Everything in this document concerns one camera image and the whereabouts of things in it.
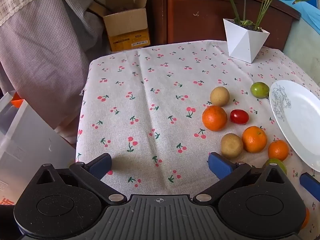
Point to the open cardboard box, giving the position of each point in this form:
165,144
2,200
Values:
125,25

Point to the grey checked cloth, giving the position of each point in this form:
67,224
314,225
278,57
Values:
37,55

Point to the dark wooden headboard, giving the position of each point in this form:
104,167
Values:
195,17

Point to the small orange object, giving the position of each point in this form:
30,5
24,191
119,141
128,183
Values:
17,102

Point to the white plate with line drawing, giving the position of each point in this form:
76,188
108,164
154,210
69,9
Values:
302,120

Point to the red cherry tomato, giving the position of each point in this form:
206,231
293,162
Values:
239,116

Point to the orange tangerine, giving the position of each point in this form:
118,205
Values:
254,139
306,217
278,150
214,118

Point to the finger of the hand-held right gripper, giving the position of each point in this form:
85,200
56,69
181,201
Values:
310,183

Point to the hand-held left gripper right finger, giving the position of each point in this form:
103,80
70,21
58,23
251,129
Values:
220,166

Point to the round tan fruit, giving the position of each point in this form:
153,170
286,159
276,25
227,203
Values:
231,145
219,96

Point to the blue printed pillow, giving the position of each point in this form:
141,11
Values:
310,15

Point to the cherry print tablecloth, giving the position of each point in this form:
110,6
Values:
150,92

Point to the green round fruit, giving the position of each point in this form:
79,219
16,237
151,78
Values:
260,89
278,163

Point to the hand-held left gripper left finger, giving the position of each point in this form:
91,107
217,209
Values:
102,166

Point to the pale green cushion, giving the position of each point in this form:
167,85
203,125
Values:
302,50

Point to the clear plastic storage bin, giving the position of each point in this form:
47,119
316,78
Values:
25,142

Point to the white faceted planter pot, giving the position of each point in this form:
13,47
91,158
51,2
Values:
246,43

